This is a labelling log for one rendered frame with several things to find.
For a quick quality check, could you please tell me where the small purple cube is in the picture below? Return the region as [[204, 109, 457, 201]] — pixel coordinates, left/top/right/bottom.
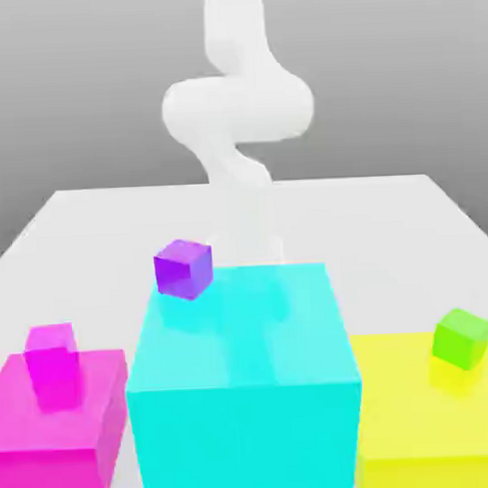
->
[[152, 237, 215, 302]]

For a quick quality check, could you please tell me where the small magenta cube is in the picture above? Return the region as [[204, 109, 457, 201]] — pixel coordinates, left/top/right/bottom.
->
[[22, 321, 84, 414]]

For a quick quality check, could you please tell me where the small green cube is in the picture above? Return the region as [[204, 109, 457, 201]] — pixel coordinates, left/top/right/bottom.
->
[[429, 305, 488, 373]]

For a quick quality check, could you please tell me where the large cyan box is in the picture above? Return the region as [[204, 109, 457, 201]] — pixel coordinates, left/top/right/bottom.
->
[[120, 260, 367, 488]]

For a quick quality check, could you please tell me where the large yellow box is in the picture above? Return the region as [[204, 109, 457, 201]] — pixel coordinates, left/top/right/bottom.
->
[[347, 327, 488, 488]]

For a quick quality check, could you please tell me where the large magenta box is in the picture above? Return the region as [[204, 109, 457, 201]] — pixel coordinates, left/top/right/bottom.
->
[[0, 347, 135, 488]]

